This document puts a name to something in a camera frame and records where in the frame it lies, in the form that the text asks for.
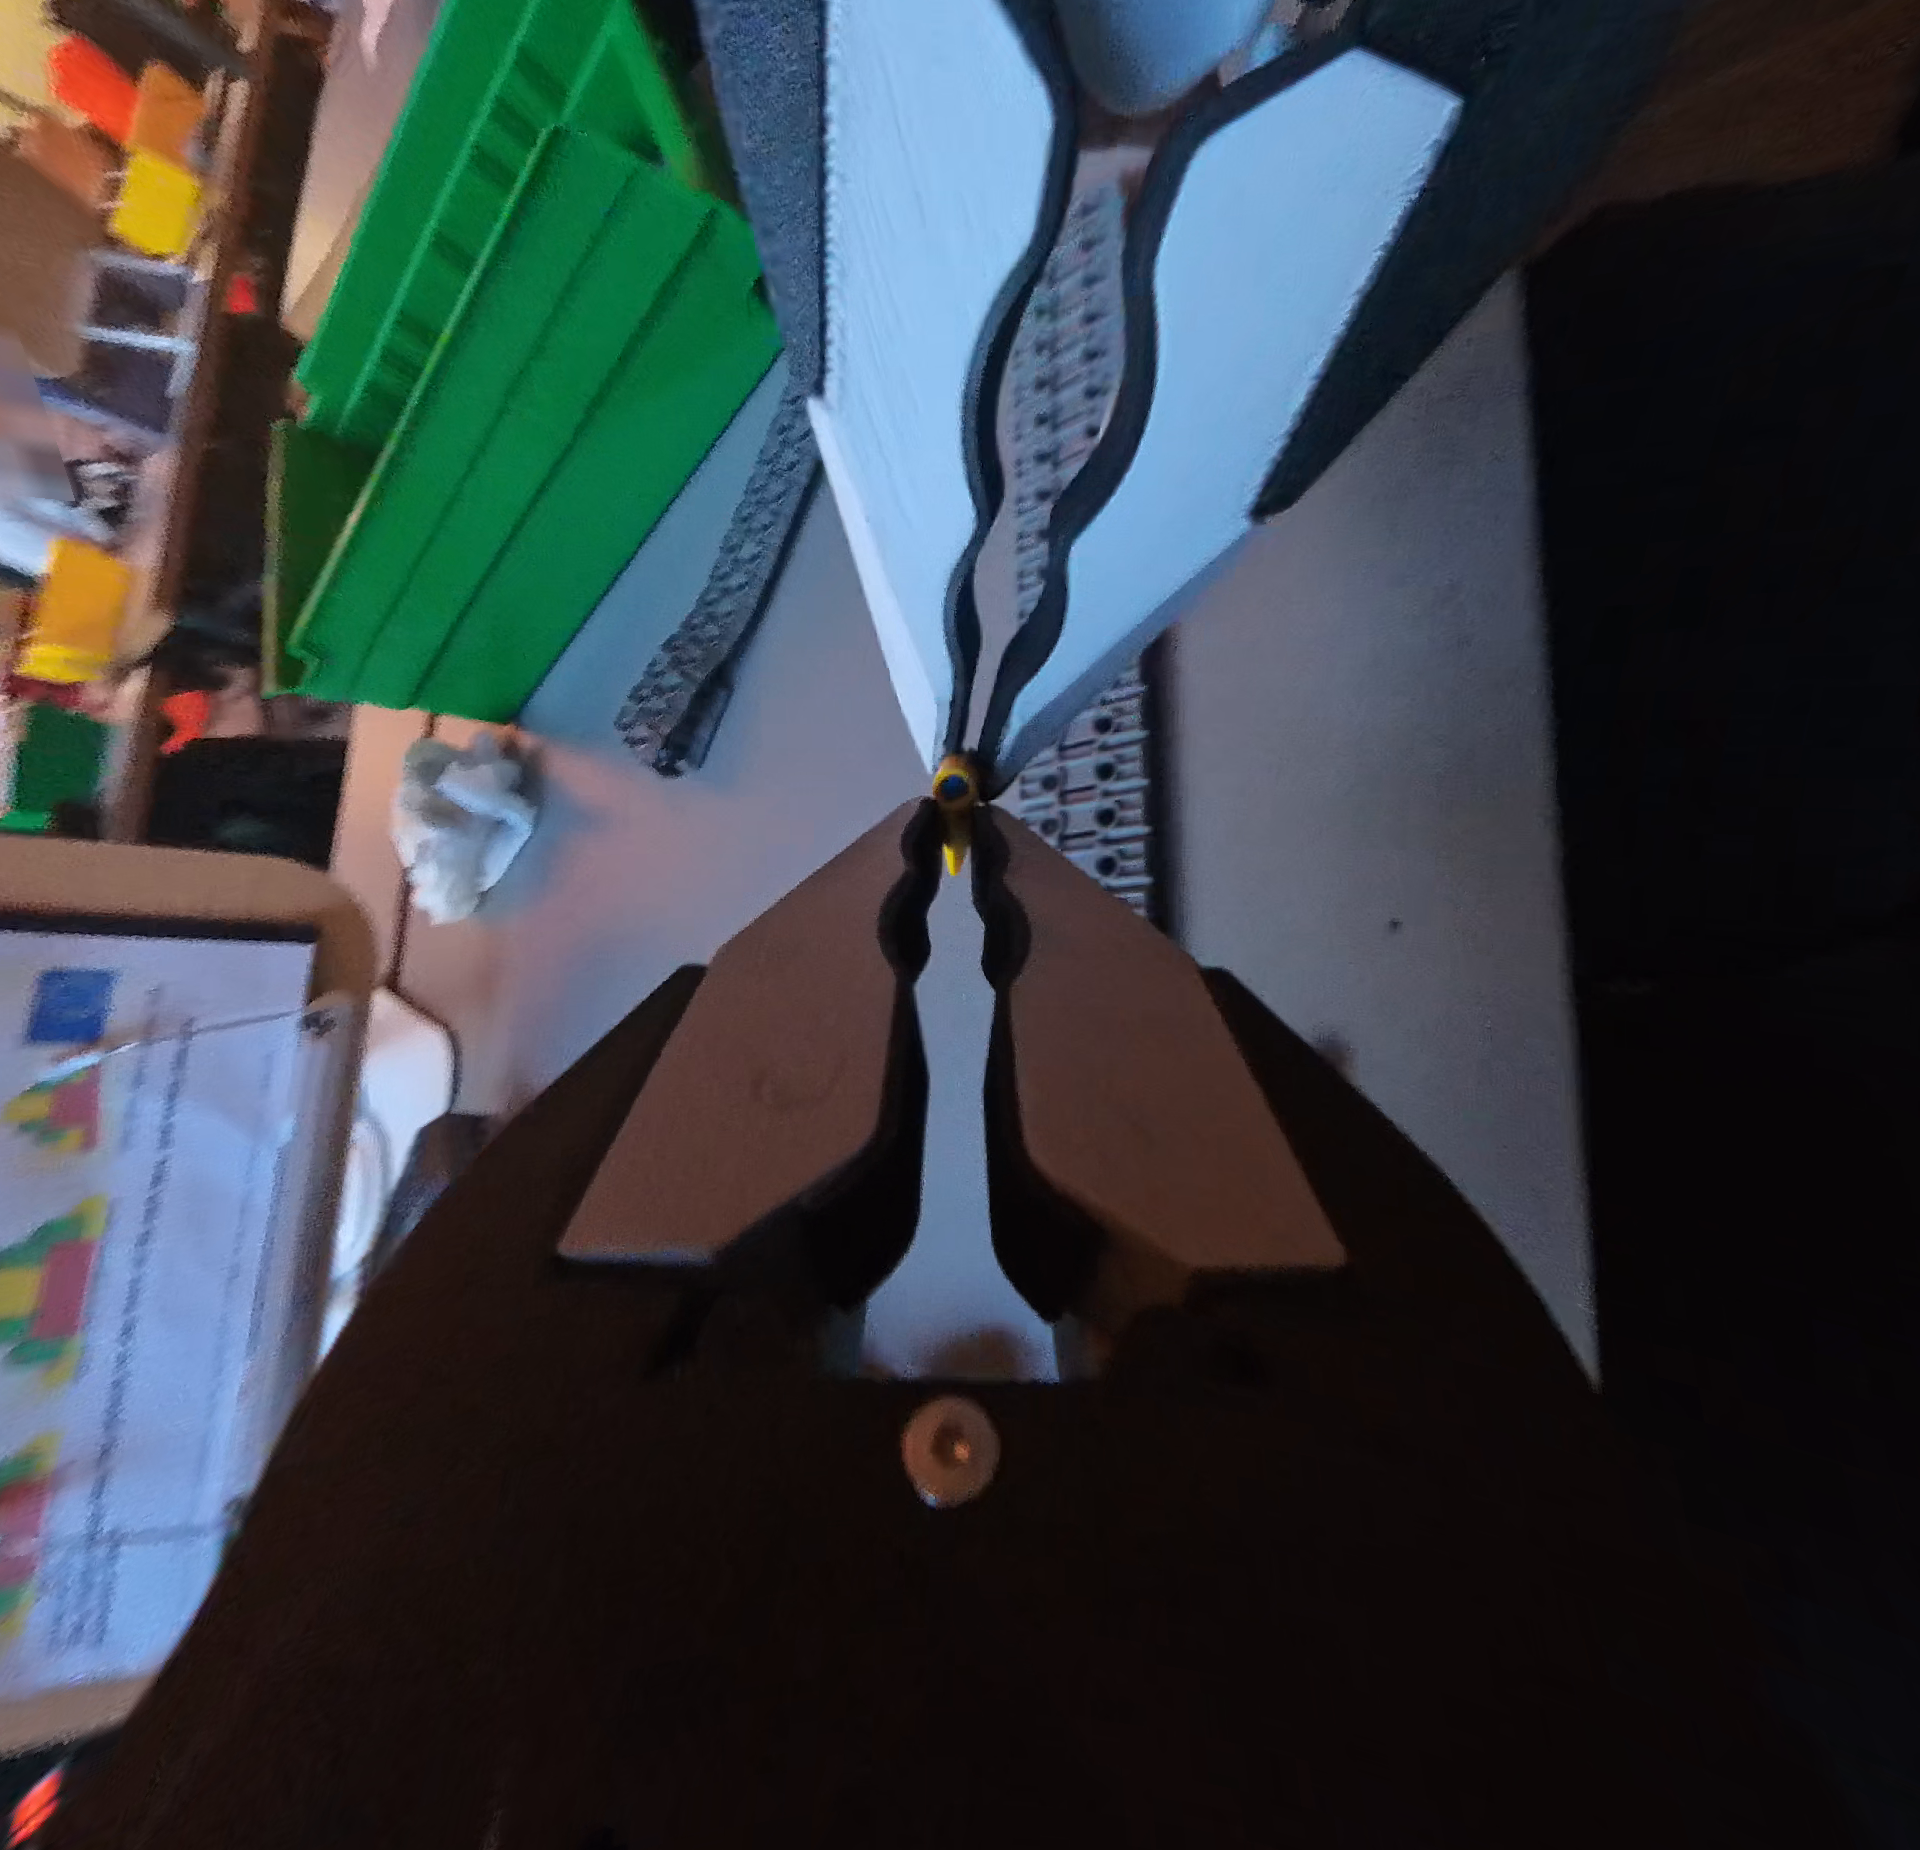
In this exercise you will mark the yellow storage box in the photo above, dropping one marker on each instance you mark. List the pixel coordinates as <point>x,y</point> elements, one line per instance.
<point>75,612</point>
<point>158,202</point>

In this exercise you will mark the printed instruction sheet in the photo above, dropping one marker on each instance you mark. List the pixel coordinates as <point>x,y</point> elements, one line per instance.
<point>167,1281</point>

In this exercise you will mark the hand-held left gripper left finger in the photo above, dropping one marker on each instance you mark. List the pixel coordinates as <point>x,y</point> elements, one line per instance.
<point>737,1099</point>

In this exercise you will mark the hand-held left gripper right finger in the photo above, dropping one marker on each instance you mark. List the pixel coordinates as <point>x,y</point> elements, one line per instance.
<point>1154,1116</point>

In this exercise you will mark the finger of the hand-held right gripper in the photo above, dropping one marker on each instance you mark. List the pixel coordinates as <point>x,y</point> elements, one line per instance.
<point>1276,305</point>
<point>914,229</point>

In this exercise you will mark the small blue toy pin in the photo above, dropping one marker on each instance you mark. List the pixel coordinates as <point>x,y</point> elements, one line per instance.
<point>955,785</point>

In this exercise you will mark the dark grey brick block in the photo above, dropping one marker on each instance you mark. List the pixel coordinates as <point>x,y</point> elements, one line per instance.
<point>444,1174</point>

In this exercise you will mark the green plastic bin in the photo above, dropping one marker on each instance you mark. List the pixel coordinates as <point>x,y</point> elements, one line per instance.
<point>555,454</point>
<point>481,126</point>

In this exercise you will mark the grey perforated strip left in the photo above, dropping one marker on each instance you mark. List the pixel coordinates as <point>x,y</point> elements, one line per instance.
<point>720,607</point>

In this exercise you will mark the person's right forearm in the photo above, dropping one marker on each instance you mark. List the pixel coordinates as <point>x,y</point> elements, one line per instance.
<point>1800,65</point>

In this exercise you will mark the crumpled white tissue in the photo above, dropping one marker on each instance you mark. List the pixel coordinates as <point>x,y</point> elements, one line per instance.
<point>466,831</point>

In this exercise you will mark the wooden shelf rack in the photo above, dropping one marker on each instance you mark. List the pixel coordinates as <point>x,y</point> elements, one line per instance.
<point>209,380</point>

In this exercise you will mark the orange storage box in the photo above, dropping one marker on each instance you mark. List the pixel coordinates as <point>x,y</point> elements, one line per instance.
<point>128,95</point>

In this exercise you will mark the white stand base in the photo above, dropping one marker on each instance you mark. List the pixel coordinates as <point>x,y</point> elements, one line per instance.
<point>393,1084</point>

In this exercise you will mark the yellow toy brick beam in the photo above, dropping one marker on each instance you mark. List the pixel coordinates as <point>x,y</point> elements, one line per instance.
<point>955,849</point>

